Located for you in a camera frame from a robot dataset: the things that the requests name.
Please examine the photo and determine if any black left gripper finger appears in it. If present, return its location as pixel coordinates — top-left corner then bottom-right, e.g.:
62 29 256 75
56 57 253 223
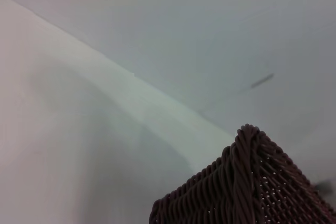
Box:
316 178 336 196

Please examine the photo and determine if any dark brown woven basket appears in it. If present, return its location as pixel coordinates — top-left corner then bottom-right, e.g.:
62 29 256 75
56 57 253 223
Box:
149 123 336 224

